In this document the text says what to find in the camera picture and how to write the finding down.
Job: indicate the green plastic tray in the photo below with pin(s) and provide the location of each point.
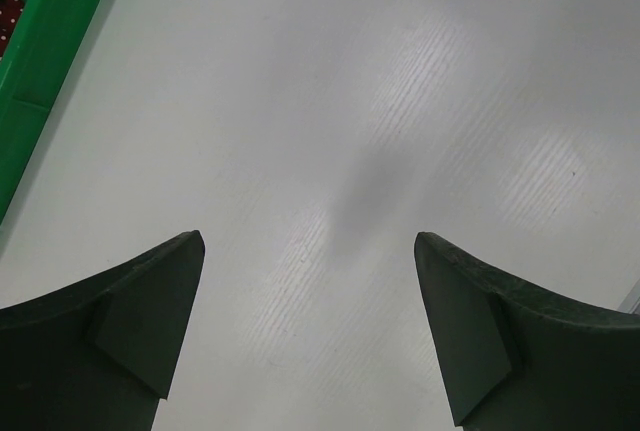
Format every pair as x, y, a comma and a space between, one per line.
33, 70

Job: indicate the aluminium rail frame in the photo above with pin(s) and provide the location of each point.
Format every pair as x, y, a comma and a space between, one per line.
631, 303

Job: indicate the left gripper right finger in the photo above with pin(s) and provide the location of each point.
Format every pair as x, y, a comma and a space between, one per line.
516, 356

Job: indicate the red polka dot skirt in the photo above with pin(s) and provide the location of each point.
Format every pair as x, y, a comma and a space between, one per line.
10, 13

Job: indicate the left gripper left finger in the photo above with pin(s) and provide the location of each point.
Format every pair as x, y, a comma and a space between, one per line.
101, 353

